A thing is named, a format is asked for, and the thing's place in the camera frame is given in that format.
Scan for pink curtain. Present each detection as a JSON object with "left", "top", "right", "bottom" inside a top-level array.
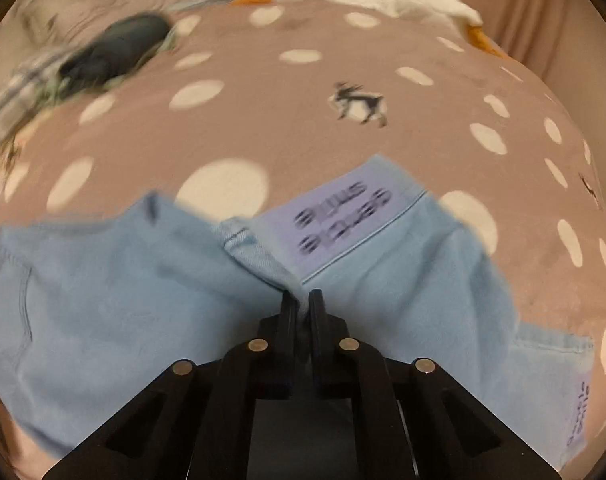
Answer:
[{"left": 448, "top": 0, "right": 604, "bottom": 76}]

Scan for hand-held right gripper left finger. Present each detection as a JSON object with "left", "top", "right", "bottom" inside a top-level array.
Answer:
[{"left": 42, "top": 291, "right": 299, "bottom": 480}]

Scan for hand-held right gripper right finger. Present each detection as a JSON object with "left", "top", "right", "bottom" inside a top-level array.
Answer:
[{"left": 308, "top": 289, "right": 564, "bottom": 480}]

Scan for pink polka dot blanket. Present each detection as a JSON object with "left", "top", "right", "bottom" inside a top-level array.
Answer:
[{"left": 0, "top": 0, "right": 606, "bottom": 480}]

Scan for plaid pillow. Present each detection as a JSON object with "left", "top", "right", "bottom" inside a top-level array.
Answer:
[{"left": 0, "top": 47, "right": 79, "bottom": 146}]

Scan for pink duvet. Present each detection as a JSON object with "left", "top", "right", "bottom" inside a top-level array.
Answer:
[{"left": 13, "top": 0, "right": 239, "bottom": 46}]

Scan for light blue denim pants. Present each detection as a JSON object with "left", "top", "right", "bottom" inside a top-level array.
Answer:
[{"left": 0, "top": 154, "right": 596, "bottom": 466}]

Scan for folded dark blue jeans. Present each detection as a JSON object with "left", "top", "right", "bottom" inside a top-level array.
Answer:
[{"left": 58, "top": 12, "right": 174, "bottom": 93}]

